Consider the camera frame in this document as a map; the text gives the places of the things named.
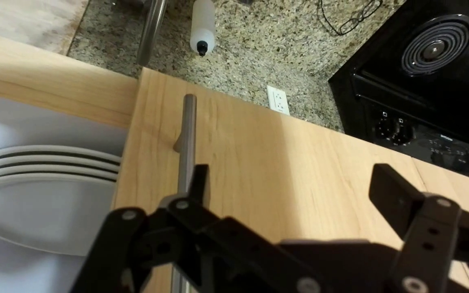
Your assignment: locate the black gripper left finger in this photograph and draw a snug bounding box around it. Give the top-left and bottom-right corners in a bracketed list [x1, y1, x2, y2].
[70, 163, 323, 293]

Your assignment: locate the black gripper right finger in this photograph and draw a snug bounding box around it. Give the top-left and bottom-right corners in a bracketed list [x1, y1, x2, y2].
[368, 163, 469, 293]

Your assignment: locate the silver bar door handle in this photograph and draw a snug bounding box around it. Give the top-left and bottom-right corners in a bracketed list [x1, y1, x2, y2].
[171, 94, 197, 293]

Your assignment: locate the light wood cabinet door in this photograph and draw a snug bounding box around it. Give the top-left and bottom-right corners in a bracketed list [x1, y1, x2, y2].
[114, 68, 469, 247]

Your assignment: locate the stack of white plates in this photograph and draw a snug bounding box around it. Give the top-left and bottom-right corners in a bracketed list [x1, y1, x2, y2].
[0, 145, 121, 255]

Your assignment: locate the black stove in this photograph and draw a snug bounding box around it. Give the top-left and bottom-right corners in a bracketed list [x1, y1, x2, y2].
[329, 0, 469, 176]

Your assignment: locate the white soap bottle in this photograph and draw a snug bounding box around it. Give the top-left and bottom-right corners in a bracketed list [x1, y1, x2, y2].
[191, 0, 217, 57]

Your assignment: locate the chrome kitchen faucet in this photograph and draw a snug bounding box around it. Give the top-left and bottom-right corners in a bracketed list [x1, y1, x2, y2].
[137, 0, 166, 65]

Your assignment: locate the white wall outlet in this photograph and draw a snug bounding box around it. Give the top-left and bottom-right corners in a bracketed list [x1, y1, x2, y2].
[267, 86, 290, 114]

